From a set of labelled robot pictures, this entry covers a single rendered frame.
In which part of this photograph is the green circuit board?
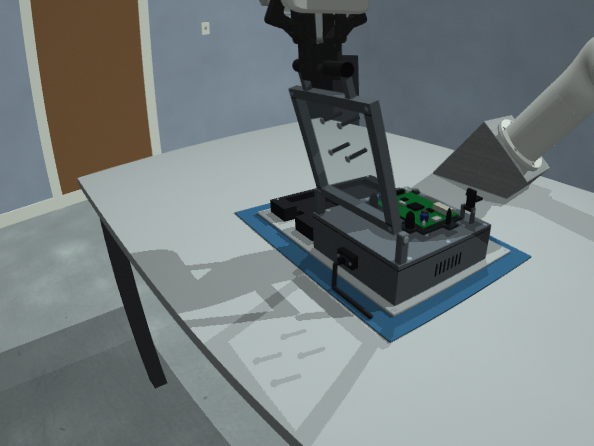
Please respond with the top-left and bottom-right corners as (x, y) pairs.
(396, 188), (459, 229)

